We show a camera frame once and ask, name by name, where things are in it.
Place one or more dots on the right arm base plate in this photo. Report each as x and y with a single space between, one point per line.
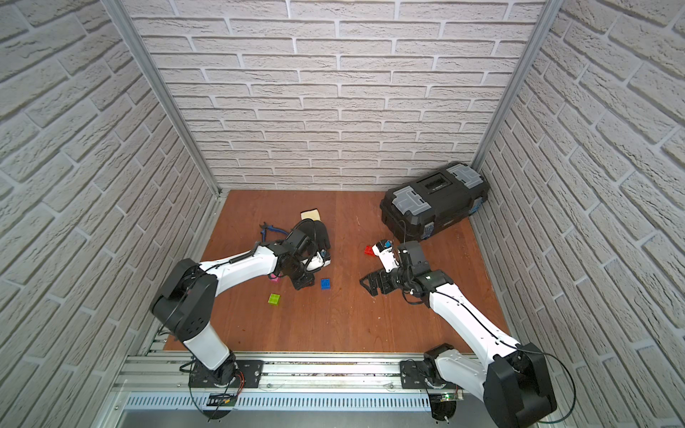
420 375

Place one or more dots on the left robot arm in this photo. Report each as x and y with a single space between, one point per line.
185 300

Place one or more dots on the aluminium rail frame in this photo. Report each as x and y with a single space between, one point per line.
162 380

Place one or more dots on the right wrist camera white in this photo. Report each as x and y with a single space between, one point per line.
384 250

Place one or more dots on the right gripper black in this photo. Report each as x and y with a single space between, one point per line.
373 284

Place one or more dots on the black plastic toolbox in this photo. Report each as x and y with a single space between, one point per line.
425 206

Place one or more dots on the green lego brick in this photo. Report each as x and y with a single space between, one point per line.
274 299

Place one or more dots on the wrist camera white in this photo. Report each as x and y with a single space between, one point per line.
319 261
384 250

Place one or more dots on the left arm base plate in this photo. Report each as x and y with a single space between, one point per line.
231 374

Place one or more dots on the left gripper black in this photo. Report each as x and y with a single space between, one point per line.
302 275

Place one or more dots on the black work glove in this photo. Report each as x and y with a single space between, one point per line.
319 244

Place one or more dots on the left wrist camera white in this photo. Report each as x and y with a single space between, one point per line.
319 261

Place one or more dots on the blue handled pliers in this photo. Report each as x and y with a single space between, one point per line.
265 228

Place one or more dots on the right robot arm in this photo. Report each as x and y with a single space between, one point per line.
510 378

